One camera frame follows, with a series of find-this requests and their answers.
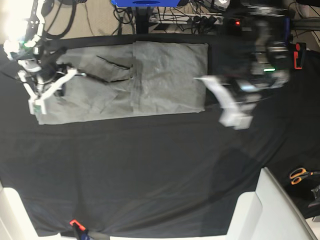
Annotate blue plastic mount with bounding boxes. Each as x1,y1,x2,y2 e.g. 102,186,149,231
111,0,180,8

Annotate black table cloth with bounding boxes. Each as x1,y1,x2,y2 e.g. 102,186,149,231
0,50,320,238

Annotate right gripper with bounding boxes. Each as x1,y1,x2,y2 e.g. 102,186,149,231
16,46,87,115

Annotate orange handled scissors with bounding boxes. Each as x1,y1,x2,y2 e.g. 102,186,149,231
289,167,320,185

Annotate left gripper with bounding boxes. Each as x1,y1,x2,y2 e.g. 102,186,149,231
194,68,290,130

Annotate black crumpled object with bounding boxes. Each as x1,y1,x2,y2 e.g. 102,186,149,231
308,185,320,208

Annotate blue clamp on frame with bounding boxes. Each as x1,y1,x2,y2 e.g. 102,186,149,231
283,17,291,45

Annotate black table leg post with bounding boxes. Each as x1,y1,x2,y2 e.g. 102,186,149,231
133,6,153,35

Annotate white power strip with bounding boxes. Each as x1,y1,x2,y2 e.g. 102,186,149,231
159,13,248,27

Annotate white base block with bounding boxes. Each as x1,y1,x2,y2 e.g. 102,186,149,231
0,186,40,240
225,167,317,240

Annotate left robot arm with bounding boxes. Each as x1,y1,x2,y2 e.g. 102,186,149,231
198,0,290,130

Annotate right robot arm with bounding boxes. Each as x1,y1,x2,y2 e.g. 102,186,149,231
3,0,80,115

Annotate red blue front clamp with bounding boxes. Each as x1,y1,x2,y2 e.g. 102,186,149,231
69,219,91,240

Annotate red black clamp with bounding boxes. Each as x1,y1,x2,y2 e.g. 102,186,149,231
293,42,307,70

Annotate grey T-shirt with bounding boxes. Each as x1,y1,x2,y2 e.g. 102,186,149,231
35,41,209,125

